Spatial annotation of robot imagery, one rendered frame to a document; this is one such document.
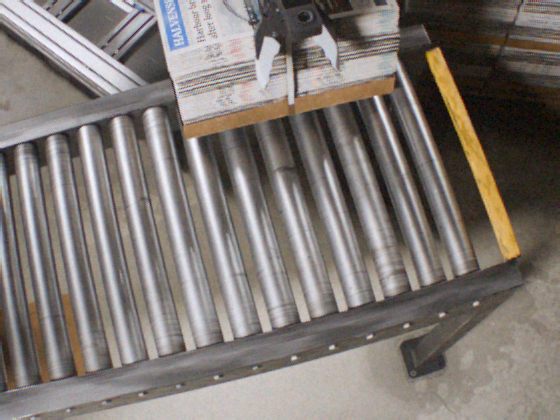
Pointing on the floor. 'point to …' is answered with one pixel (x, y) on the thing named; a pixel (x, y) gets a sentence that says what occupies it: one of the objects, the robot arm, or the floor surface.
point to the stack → (524, 63)
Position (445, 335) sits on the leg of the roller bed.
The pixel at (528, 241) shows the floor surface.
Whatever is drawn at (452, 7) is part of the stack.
